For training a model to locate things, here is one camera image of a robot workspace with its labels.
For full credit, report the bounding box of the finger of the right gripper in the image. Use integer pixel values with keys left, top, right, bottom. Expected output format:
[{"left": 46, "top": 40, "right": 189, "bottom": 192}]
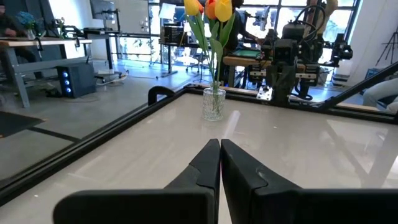
[
  {"left": 281, "top": 65, "right": 297, "bottom": 107},
  {"left": 266, "top": 65, "right": 282, "bottom": 107}
]

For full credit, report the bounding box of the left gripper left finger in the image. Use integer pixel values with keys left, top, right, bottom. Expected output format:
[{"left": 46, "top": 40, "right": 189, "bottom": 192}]
[{"left": 52, "top": 138, "right": 221, "bottom": 224}]

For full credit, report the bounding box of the black screen with text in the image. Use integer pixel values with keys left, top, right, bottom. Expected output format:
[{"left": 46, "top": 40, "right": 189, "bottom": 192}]
[{"left": 161, "top": 24, "right": 187, "bottom": 45}]

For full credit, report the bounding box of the black monitor on arm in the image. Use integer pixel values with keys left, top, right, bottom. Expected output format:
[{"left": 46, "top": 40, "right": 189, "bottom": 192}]
[{"left": 89, "top": 0, "right": 121, "bottom": 32}]

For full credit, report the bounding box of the wooden table with green mat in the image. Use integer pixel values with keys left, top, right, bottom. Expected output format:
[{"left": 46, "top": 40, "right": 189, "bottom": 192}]
[{"left": 222, "top": 48, "right": 271, "bottom": 68}]

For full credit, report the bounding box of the person's leg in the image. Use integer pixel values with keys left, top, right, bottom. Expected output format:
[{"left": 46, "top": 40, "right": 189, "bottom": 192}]
[{"left": 362, "top": 77, "right": 398, "bottom": 114}]

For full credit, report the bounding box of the person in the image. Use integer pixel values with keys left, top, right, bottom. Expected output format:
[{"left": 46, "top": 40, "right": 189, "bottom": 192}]
[
  {"left": 0, "top": 4, "right": 38, "bottom": 63},
  {"left": 229, "top": 0, "right": 265, "bottom": 54}
]

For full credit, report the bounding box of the wooden top grey desk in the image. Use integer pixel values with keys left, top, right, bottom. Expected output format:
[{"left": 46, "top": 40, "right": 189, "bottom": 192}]
[{"left": 0, "top": 36, "right": 94, "bottom": 109}]

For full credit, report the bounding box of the black arch handle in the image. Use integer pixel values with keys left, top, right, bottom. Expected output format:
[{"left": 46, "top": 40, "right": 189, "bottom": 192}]
[{"left": 147, "top": 85, "right": 177, "bottom": 106}]

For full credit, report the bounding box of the black computer tower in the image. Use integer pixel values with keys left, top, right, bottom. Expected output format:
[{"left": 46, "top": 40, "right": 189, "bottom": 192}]
[{"left": 55, "top": 62, "right": 96, "bottom": 99}]

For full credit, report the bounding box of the black tripod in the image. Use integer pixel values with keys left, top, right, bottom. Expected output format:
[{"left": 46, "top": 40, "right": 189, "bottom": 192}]
[{"left": 375, "top": 26, "right": 398, "bottom": 67}]

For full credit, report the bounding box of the blue flower bunch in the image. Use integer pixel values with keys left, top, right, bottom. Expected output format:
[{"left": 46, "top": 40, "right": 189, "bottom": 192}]
[{"left": 15, "top": 11, "right": 37, "bottom": 40}]

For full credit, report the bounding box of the clear cut-glass vase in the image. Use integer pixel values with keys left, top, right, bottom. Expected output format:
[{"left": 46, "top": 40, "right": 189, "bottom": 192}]
[{"left": 201, "top": 81, "right": 227, "bottom": 122}]

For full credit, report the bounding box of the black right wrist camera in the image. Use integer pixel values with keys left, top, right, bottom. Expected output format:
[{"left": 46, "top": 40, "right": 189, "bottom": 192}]
[{"left": 273, "top": 39, "right": 298, "bottom": 65}]

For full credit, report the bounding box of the black standing desk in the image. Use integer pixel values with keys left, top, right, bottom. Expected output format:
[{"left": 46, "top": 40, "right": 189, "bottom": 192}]
[{"left": 83, "top": 27, "right": 125, "bottom": 74}]

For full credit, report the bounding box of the yellow artificial tulip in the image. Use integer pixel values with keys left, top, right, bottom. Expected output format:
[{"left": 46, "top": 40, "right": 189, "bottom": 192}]
[
  {"left": 183, "top": 0, "right": 218, "bottom": 116},
  {"left": 208, "top": 0, "right": 236, "bottom": 116}
]

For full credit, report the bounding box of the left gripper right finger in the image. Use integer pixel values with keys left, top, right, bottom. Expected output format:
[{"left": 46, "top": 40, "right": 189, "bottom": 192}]
[{"left": 220, "top": 138, "right": 398, "bottom": 224}]

